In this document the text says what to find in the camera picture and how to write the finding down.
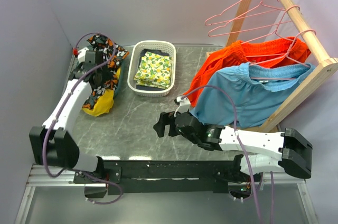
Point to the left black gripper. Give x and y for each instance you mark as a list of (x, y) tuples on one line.
[(105, 72)]

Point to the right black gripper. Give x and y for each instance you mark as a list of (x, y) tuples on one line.
[(160, 127)]

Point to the camouflage patterned shorts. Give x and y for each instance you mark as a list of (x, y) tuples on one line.
[(114, 54)]

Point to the pink wire hanger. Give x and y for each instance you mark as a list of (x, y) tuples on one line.
[(257, 8), (242, 10)]

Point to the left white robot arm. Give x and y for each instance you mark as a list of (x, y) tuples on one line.
[(52, 143)]

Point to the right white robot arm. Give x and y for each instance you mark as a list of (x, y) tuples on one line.
[(287, 151)]

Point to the yellow shorts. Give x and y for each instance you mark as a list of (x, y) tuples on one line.
[(102, 98)]

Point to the light blue shorts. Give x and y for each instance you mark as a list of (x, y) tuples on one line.
[(247, 94)]

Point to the orange shorts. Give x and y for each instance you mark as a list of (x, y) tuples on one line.
[(233, 55)]

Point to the pink hanger holding orange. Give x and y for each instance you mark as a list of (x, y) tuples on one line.
[(284, 50)]

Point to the teal plastic bin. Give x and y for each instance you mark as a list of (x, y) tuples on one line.
[(120, 80)]

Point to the white plastic basket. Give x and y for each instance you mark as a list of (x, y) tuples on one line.
[(152, 68)]

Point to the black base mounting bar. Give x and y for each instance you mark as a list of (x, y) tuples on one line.
[(139, 176)]

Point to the lemon print folded cloth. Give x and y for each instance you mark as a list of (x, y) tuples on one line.
[(154, 69)]

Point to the wooden clothes rack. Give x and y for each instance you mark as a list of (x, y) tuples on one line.
[(326, 67)]

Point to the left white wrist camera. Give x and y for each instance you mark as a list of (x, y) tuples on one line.
[(80, 54)]

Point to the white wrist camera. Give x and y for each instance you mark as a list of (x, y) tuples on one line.
[(183, 105), (80, 54)]

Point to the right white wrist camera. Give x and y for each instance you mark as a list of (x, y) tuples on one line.
[(183, 105)]

